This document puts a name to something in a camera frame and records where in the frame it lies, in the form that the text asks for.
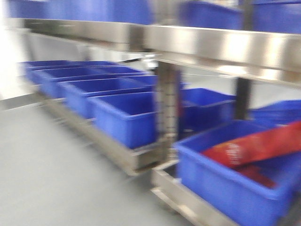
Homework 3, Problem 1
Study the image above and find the steel rack upright post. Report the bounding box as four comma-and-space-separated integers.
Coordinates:
156, 61, 181, 163

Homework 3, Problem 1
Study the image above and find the stainless steel shelf front rail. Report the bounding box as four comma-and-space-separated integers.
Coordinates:
143, 25, 301, 88

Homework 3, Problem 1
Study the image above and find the blue bin behind tray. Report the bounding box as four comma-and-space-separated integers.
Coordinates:
178, 0, 243, 30

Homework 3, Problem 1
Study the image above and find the blue bin in row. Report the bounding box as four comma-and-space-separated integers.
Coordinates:
58, 77, 152, 119
32, 66, 148, 98

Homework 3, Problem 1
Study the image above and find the blue upper left bin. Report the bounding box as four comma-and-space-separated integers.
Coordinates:
5, 0, 154, 25

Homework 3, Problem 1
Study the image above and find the blue lower left bin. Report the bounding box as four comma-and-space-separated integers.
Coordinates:
174, 120, 301, 226

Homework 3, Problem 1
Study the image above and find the red paper package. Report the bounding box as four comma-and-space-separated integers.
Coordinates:
202, 121, 301, 168

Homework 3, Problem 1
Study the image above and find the blue bin behind post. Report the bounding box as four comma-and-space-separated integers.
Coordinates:
181, 88, 236, 132

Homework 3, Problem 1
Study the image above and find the blue upper right bin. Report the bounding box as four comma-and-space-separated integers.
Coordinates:
252, 0, 301, 34

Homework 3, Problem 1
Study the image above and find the blue bin nearest post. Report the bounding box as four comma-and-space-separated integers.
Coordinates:
88, 92, 158, 149

